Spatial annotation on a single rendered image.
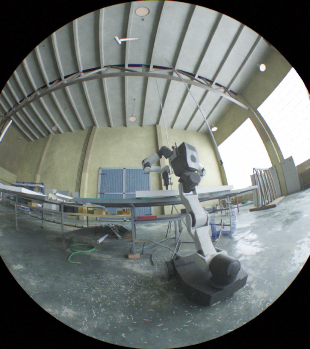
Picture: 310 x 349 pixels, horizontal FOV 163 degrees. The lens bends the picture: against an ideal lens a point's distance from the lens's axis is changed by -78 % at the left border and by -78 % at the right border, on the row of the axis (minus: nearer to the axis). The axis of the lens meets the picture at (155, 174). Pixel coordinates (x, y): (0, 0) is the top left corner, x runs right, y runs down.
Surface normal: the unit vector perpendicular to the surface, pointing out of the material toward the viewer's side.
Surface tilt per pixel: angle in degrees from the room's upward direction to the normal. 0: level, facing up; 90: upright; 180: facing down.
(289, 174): 90
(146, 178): 90
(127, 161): 90
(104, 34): 180
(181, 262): 45
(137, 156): 90
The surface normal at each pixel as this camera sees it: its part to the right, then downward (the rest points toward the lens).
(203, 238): 0.04, -0.79
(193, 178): 0.08, -0.48
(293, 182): -0.99, 0.01
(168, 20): 0.07, 0.95
